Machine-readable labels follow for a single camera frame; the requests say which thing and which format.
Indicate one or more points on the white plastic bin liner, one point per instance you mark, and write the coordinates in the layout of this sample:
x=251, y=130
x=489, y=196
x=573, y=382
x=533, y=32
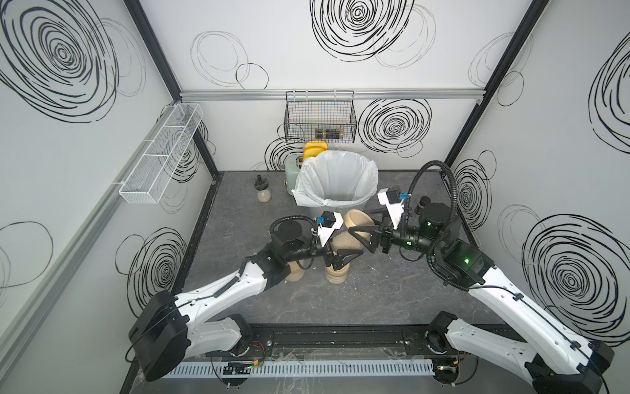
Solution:
x=338, y=175

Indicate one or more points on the metal mesh trash bin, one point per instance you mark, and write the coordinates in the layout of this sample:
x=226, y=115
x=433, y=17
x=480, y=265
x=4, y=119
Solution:
x=339, y=206

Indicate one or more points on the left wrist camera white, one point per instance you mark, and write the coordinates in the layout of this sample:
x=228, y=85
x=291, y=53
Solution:
x=328, y=222

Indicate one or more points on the dark bottle in basket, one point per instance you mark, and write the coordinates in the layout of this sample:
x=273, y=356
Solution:
x=329, y=135

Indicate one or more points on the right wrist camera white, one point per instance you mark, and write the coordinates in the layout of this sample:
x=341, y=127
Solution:
x=397, y=204

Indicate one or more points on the small bottle black pump top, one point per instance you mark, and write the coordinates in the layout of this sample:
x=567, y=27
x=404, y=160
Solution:
x=261, y=185

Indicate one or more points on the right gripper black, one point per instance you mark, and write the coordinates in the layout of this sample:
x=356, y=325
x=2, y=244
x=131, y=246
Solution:
x=384, y=233

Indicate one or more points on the white slotted cable duct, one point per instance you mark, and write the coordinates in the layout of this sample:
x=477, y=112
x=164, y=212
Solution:
x=302, y=369

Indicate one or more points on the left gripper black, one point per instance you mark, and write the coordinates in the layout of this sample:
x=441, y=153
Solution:
x=335, y=261

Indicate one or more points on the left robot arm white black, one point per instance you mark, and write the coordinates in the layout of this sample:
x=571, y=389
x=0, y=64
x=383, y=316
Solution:
x=172, y=328

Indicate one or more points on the mint green toaster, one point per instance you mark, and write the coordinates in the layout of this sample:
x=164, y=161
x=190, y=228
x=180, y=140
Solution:
x=292, y=166

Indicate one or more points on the white mesh wall shelf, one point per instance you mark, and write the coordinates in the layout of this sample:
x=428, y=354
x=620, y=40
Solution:
x=170, y=156

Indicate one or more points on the aluminium wall rail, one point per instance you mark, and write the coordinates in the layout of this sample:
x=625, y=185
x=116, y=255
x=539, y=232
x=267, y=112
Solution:
x=331, y=94

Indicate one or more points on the black wire wall basket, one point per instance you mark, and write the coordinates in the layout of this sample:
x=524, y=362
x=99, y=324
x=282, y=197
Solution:
x=303, y=117

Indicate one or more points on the rice jar tan lid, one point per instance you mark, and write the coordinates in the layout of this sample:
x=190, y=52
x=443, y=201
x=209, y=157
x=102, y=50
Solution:
x=296, y=271
x=337, y=276

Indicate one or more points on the middle rice jar tan lid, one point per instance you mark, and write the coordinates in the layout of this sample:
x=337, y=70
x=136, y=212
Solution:
x=337, y=276

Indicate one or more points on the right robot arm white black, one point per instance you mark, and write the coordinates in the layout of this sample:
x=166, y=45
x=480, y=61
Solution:
x=548, y=355

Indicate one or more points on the left rice jar tan lid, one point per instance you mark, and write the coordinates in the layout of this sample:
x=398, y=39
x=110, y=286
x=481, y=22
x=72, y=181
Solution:
x=296, y=271

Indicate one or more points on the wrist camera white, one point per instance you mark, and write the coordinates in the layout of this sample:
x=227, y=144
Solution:
x=328, y=222
x=397, y=204

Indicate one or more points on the small dark spice bottle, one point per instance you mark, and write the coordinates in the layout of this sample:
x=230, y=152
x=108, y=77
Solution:
x=422, y=203

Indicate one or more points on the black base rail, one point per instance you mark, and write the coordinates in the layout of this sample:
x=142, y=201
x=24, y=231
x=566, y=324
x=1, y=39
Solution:
x=270, y=339

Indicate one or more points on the yellow toast slice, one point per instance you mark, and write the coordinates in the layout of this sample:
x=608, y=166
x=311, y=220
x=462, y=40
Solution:
x=317, y=145
x=311, y=152

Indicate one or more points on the glass rice jar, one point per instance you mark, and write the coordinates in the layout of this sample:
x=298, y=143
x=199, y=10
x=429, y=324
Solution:
x=345, y=241

